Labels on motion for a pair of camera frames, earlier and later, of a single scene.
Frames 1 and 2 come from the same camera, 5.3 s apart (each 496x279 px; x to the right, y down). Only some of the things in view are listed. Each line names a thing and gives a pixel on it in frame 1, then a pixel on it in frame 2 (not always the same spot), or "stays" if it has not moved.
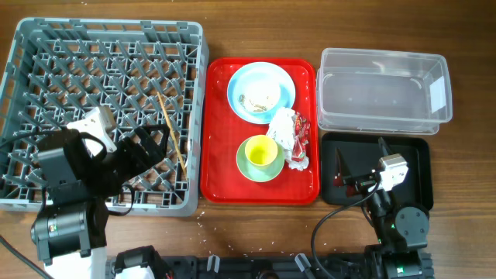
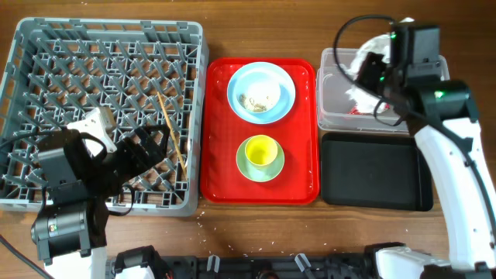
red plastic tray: x=222 y=132 stays
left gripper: x=129 y=146 stays
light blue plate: x=257 y=91 stays
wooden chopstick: x=177 y=148 stays
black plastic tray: x=360 y=153 stays
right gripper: x=343 y=174 -> x=370 y=63
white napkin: x=291 y=130 -> x=365 y=101
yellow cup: x=261 y=149 stays
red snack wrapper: x=301 y=138 -> x=354 y=111
